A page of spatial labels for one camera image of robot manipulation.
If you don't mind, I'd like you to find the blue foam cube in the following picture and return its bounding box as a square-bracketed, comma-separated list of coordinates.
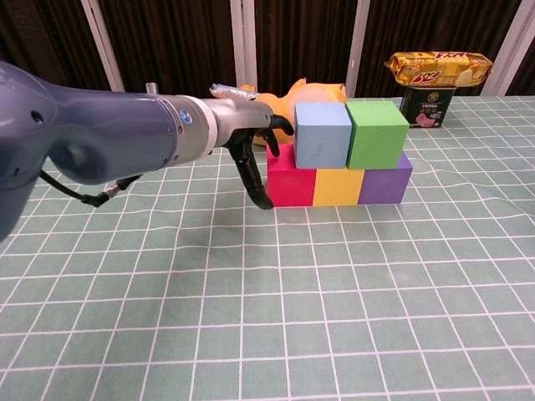
[293, 101, 353, 170]

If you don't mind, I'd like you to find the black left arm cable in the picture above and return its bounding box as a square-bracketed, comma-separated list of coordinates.
[39, 169, 143, 209]

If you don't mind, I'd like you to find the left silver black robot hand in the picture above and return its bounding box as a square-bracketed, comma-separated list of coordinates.
[204, 98, 296, 211]

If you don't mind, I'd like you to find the dark green tin can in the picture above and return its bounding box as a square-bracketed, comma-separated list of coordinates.
[395, 85, 456, 129]

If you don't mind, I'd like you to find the yellow plush duck toy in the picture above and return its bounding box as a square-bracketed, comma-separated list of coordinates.
[250, 77, 348, 147]

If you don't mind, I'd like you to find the gold biscuit packet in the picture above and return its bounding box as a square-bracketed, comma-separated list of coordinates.
[384, 51, 494, 89]

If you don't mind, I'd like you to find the green checked tablecloth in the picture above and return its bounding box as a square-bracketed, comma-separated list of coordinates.
[0, 95, 535, 401]

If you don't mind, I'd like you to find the magenta foam cube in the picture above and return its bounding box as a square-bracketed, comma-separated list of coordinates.
[266, 143, 317, 208]

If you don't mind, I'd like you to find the purple foam cube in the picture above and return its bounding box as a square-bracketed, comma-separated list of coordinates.
[357, 150, 414, 206]

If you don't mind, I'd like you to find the yellow foam cube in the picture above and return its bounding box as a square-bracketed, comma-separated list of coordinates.
[312, 168, 365, 208]

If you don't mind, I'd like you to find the silver blue toothpaste tube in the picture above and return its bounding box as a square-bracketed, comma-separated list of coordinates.
[210, 82, 259, 102]

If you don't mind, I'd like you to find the green foam cube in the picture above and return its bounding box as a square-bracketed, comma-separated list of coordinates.
[345, 99, 410, 170]

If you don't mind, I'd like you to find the white frame post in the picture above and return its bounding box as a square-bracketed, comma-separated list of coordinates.
[229, 0, 258, 91]
[480, 0, 535, 97]
[80, 0, 128, 93]
[345, 0, 371, 98]

